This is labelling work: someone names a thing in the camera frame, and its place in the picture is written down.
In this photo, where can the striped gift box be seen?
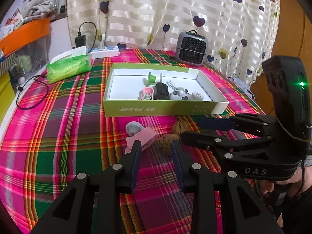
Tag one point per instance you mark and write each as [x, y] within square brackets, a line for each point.
[7, 64]

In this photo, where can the wooden wardrobe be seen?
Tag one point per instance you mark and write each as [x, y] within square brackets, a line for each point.
[293, 39]

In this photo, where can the lower brown walnut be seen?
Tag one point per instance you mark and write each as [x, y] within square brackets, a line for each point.
[165, 143]

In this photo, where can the person's right hand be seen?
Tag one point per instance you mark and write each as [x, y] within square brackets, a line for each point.
[296, 181]

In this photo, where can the grey mini fan heater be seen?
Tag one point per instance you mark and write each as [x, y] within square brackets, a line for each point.
[191, 48]

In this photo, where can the pink clip with white disc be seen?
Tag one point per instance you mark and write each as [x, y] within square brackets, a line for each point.
[146, 135]

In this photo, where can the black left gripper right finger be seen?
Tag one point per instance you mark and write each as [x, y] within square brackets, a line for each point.
[241, 209]

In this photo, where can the small white round cap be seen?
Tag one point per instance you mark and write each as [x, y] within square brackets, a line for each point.
[196, 96]

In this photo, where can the pile of white cloth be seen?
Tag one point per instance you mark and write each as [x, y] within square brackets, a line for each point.
[38, 9]

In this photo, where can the heart pattern curtain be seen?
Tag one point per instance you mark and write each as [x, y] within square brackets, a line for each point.
[240, 33]

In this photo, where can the black device with clear cap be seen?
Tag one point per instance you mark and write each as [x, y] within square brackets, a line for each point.
[161, 91]

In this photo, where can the black charger with cable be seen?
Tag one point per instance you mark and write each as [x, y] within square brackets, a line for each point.
[80, 39]

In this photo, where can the yellow box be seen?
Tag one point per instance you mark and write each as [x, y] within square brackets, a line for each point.
[6, 94]

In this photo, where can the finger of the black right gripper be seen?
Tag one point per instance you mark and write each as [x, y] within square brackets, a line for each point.
[257, 149]
[257, 125]

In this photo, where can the green and white cardboard box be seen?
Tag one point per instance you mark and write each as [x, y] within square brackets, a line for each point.
[138, 89]

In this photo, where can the brown walnut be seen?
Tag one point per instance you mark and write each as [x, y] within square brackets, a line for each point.
[180, 127]
[165, 143]

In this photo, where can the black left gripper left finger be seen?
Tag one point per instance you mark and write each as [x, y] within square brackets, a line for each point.
[91, 203]

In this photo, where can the orange lid storage bin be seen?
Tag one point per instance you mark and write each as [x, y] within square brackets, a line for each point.
[31, 39]

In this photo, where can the green and white spool holder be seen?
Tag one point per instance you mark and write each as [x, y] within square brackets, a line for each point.
[154, 79]

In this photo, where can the upper brown walnut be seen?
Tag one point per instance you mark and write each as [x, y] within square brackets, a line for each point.
[180, 127]

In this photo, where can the white power strip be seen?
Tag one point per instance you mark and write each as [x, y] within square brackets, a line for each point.
[105, 52]

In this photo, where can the green tissue pack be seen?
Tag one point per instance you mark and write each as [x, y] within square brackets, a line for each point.
[68, 64]

